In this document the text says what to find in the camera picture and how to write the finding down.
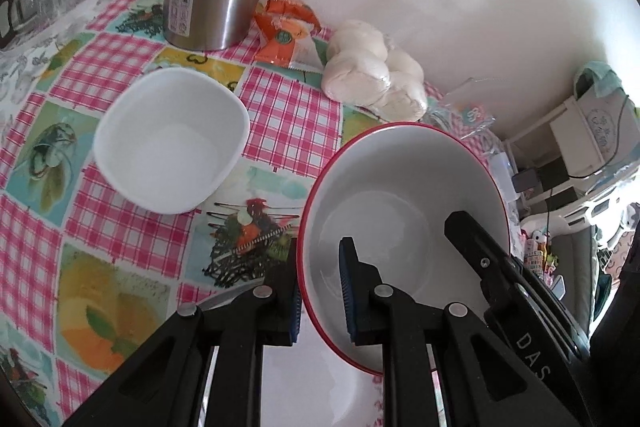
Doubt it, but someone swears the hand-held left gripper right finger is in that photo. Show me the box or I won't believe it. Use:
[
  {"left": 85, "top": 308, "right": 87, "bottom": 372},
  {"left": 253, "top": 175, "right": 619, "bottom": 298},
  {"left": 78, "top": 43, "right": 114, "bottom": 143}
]
[{"left": 338, "top": 237, "right": 591, "bottom": 427}]

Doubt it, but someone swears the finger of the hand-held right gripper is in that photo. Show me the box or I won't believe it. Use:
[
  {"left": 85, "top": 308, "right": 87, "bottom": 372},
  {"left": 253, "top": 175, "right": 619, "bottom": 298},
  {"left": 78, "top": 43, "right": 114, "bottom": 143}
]
[{"left": 444, "top": 211, "right": 531, "bottom": 308}]

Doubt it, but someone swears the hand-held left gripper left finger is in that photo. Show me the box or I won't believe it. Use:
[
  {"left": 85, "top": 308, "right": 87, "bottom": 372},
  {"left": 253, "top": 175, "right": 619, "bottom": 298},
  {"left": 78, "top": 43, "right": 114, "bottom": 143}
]
[{"left": 62, "top": 251, "right": 303, "bottom": 427}]

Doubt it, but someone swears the red-rimmed white bowl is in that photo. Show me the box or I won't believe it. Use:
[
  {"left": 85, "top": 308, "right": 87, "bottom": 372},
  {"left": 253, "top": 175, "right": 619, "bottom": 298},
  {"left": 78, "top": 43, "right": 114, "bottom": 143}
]
[{"left": 296, "top": 122, "right": 512, "bottom": 378}]

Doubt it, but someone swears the small white square bowl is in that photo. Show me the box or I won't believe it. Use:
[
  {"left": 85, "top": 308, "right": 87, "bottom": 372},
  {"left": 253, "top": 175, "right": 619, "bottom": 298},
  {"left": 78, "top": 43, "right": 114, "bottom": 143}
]
[{"left": 93, "top": 67, "right": 251, "bottom": 214}]

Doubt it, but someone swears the translucent plastic box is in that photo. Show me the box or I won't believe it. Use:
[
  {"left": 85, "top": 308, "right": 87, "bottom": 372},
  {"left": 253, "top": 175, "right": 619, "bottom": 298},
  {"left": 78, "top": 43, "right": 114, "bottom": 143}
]
[{"left": 487, "top": 152, "right": 516, "bottom": 202}]

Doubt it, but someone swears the black charger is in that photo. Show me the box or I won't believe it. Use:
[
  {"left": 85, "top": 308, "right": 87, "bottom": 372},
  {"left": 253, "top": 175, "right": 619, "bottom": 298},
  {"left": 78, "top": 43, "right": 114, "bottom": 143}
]
[{"left": 512, "top": 169, "right": 541, "bottom": 195}]

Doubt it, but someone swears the white shelf unit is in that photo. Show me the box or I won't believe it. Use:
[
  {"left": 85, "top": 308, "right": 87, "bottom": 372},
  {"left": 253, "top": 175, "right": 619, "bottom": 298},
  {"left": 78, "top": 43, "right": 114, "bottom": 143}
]
[{"left": 500, "top": 99, "right": 640, "bottom": 228}]

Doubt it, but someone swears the pink checkered printed tablecloth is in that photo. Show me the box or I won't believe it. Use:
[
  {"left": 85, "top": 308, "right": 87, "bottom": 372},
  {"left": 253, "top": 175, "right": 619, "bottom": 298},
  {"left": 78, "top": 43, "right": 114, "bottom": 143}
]
[{"left": 0, "top": 0, "right": 521, "bottom": 427}]

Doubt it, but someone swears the white printed box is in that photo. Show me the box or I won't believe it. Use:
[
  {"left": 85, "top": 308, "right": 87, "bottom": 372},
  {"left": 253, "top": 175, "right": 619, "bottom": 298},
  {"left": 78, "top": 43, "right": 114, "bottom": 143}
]
[{"left": 575, "top": 94, "right": 638, "bottom": 178}]

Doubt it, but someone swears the teal cloth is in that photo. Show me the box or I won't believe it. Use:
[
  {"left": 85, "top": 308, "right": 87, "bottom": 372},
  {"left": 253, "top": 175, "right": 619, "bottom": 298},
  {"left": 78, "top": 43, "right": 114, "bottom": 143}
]
[{"left": 572, "top": 62, "right": 623, "bottom": 100}]

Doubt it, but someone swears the bag of white steamed buns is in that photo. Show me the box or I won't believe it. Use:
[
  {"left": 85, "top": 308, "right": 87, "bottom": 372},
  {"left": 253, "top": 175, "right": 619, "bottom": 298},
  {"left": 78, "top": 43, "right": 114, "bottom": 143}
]
[{"left": 321, "top": 19, "right": 430, "bottom": 124}]

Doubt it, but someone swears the orange snack packet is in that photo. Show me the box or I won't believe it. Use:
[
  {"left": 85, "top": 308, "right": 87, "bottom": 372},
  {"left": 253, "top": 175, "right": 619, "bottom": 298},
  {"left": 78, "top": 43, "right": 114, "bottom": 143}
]
[{"left": 252, "top": 0, "right": 322, "bottom": 68}]

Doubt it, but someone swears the glass teapot with black handle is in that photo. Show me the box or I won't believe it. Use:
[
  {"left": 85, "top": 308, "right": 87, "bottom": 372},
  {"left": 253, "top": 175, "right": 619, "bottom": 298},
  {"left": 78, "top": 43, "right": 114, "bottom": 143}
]
[{"left": 0, "top": 0, "right": 48, "bottom": 50}]

